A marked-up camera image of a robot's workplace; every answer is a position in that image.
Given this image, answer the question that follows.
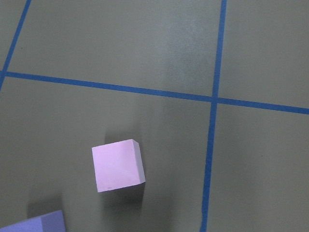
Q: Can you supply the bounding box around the purple block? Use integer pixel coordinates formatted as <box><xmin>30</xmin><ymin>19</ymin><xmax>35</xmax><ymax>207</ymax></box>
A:
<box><xmin>0</xmin><ymin>210</ymin><xmax>66</xmax><ymax>232</ymax></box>

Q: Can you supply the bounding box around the pink block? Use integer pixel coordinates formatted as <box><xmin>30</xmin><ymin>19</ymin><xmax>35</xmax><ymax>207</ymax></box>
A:
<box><xmin>92</xmin><ymin>139</ymin><xmax>146</xmax><ymax>192</ymax></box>

